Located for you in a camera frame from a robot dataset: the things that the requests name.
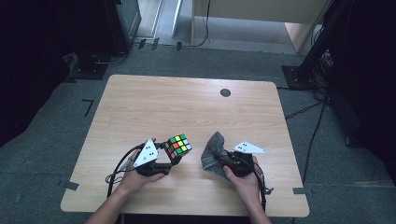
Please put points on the black square stand base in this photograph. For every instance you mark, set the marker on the black square stand base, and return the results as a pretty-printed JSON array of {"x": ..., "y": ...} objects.
[{"x": 295, "y": 79}]

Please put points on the metal rail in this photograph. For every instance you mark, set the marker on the metal rail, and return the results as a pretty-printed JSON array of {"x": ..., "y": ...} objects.
[
  {"x": 176, "y": 18},
  {"x": 158, "y": 18}
]

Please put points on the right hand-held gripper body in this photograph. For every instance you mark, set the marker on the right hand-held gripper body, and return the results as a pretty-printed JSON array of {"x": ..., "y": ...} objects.
[{"x": 249, "y": 148}]

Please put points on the person's right hand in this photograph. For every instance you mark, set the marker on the person's right hand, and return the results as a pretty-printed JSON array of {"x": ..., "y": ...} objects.
[{"x": 249, "y": 186}]

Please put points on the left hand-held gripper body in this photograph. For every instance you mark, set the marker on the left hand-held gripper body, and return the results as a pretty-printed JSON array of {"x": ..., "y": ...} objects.
[{"x": 147, "y": 154}]

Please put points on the dark curtain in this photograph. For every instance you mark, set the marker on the dark curtain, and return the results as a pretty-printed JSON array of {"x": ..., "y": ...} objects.
[
  {"x": 25, "y": 62},
  {"x": 373, "y": 77}
]

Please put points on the black angled floor tape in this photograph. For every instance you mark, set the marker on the black angled floor tape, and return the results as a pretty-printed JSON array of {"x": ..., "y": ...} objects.
[{"x": 89, "y": 107}]

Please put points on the black equipment cabinet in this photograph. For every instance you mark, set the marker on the black equipment cabinet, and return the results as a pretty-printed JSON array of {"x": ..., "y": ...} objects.
[{"x": 124, "y": 25}]

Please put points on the grey tape piece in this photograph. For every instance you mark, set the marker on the grey tape piece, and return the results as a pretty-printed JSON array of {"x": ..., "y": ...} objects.
[
  {"x": 71, "y": 185},
  {"x": 299, "y": 191}
]

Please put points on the multicoloured puzzle cube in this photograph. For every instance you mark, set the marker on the multicoloured puzzle cube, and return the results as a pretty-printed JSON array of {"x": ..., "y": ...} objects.
[{"x": 178, "y": 146}]

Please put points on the black metal stand pole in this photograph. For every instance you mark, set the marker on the black metal stand pole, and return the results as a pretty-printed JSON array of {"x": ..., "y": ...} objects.
[{"x": 320, "y": 40}]

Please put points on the black flat stand base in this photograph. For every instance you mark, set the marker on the black flat stand base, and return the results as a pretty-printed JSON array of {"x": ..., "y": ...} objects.
[{"x": 90, "y": 73}]

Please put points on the grey cloth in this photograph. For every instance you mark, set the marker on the grey cloth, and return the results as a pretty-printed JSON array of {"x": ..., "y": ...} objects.
[{"x": 213, "y": 144}]

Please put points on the light wooden cabinet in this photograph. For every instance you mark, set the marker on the light wooden cabinet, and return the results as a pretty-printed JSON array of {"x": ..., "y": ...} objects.
[{"x": 249, "y": 9}]

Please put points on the person's left hand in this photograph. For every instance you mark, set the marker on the person's left hand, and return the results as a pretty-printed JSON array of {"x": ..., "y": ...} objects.
[{"x": 130, "y": 182}]

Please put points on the dark round table grommet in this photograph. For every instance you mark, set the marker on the dark round table grommet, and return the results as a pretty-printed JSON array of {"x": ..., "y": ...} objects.
[{"x": 225, "y": 92}]

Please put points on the black floor tape strip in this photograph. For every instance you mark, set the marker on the black floor tape strip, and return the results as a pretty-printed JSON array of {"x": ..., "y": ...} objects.
[
  {"x": 141, "y": 43},
  {"x": 155, "y": 44},
  {"x": 179, "y": 46}
]

